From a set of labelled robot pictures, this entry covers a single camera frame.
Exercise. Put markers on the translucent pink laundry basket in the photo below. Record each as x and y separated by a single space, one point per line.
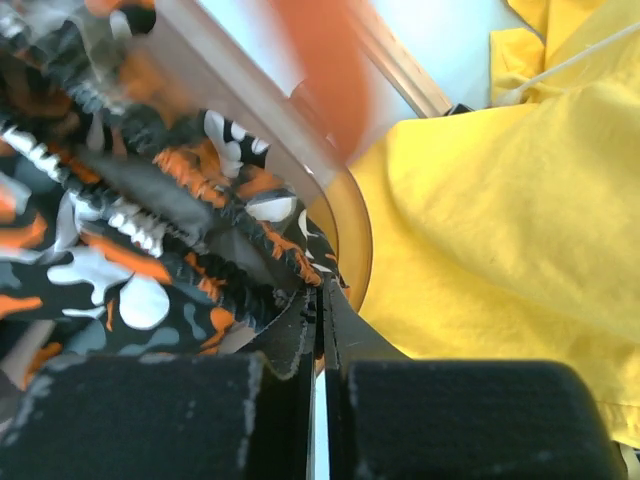
211 69

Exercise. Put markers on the orange hanger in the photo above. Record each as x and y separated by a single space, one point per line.
326 47

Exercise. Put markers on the yellow shorts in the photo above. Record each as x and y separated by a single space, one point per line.
513 232

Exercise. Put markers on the wooden clothes rack frame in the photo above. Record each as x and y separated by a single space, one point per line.
396 63

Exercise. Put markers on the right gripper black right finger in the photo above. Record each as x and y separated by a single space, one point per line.
391 417

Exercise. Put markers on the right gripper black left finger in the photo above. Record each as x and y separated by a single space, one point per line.
245 415

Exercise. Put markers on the orange black camouflage shorts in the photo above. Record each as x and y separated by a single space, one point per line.
132 220

